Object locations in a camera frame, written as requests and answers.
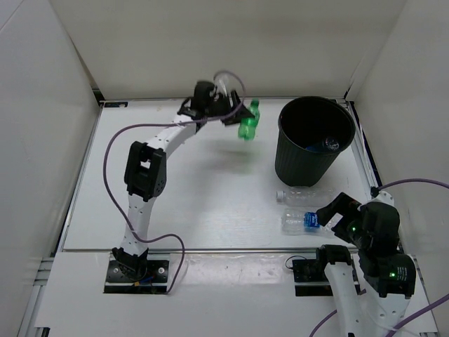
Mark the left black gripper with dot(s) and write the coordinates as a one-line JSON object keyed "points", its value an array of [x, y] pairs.
{"points": [[236, 118]]}

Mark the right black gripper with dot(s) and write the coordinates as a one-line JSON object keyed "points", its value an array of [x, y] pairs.
{"points": [[343, 204]]}

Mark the green plastic bottle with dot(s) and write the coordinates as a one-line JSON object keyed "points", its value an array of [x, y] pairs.
{"points": [[248, 125]]}

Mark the blue label bottle white cap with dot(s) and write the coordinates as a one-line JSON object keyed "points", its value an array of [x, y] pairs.
{"points": [[328, 144]]}

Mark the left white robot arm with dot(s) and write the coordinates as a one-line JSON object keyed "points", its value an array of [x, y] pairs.
{"points": [[146, 168]]}

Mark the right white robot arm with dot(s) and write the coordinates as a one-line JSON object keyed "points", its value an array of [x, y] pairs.
{"points": [[389, 275]]}

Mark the dark green plastic bin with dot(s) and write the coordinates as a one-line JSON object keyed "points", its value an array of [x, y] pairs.
{"points": [[303, 122]]}

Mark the clear unlabelled plastic bottle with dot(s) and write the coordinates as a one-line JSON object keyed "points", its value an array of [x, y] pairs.
{"points": [[301, 196]]}

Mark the clear Aquafina bottle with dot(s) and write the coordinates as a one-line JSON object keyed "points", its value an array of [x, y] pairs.
{"points": [[296, 222]]}

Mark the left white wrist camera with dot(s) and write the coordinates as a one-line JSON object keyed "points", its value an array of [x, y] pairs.
{"points": [[221, 83]]}

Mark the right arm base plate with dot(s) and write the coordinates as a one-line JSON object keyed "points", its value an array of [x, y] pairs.
{"points": [[309, 278]]}

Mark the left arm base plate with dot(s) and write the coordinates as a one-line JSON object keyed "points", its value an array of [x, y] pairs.
{"points": [[151, 279]]}

